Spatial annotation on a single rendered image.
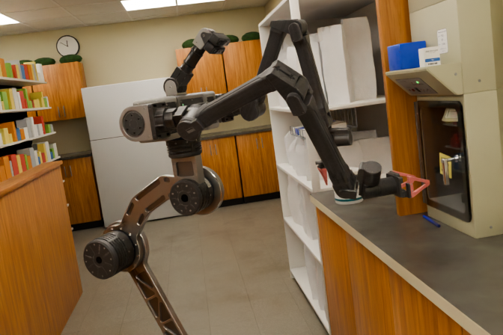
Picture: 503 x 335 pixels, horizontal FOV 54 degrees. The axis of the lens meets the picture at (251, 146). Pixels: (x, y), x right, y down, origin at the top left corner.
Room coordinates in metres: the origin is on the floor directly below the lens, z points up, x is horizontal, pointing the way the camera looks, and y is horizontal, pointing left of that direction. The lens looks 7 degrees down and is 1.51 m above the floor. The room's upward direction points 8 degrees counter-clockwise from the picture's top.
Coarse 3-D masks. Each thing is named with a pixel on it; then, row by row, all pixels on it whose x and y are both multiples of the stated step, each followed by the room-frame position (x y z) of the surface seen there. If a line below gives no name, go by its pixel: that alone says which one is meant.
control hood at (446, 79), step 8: (448, 64) 1.53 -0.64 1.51; (456, 64) 1.53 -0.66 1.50; (392, 72) 1.77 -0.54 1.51; (400, 72) 1.70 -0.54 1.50; (408, 72) 1.65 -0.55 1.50; (416, 72) 1.60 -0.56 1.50; (424, 72) 1.55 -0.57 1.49; (432, 72) 1.52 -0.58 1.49; (440, 72) 1.53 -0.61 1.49; (448, 72) 1.53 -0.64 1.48; (456, 72) 1.53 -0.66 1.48; (392, 80) 1.84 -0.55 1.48; (424, 80) 1.61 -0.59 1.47; (432, 80) 1.56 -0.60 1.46; (440, 80) 1.53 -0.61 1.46; (448, 80) 1.53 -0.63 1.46; (456, 80) 1.53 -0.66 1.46; (440, 88) 1.58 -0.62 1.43; (448, 88) 1.53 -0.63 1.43; (456, 88) 1.53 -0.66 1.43
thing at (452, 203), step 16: (432, 112) 1.72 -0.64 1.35; (448, 112) 1.61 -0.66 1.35; (432, 128) 1.73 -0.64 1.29; (448, 128) 1.62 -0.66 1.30; (432, 144) 1.74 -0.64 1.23; (448, 144) 1.63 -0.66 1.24; (464, 144) 1.54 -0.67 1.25; (432, 160) 1.75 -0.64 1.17; (464, 160) 1.54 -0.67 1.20; (432, 176) 1.76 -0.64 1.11; (464, 176) 1.55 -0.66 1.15; (432, 192) 1.78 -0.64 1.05; (448, 192) 1.66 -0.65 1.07; (464, 192) 1.56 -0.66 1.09; (448, 208) 1.67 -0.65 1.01; (464, 208) 1.56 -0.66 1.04
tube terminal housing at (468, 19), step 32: (448, 0) 1.58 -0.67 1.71; (480, 0) 1.54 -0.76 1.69; (416, 32) 1.81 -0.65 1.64; (448, 32) 1.59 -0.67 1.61; (480, 32) 1.54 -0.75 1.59; (480, 64) 1.54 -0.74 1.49; (448, 96) 1.63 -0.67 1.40; (480, 96) 1.54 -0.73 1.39; (480, 128) 1.54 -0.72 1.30; (480, 160) 1.54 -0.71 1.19; (480, 192) 1.54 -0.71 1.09; (448, 224) 1.70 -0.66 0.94; (480, 224) 1.54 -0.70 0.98
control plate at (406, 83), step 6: (414, 78) 1.66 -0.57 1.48; (402, 84) 1.80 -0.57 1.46; (408, 84) 1.75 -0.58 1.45; (414, 84) 1.71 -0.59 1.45; (420, 84) 1.67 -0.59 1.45; (426, 84) 1.63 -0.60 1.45; (408, 90) 1.81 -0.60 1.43; (420, 90) 1.72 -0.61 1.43; (426, 90) 1.68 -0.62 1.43; (432, 90) 1.64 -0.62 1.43
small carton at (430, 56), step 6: (426, 48) 1.59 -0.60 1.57; (432, 48) 1.59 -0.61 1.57; (438, 48) 1.59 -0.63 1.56; (420, 54) 1.62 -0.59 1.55; (426, 54) 1.59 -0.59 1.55; (432, 54) 1.59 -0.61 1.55; (438, 54) 1.59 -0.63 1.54; (420, 60) 1.63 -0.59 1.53; (426, 60) 1.59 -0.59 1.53; (432, 60) 1.59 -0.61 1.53; (438, 60) 1.59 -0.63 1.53; (420, 66) 1.63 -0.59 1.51; (426, 66) 1.59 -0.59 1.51
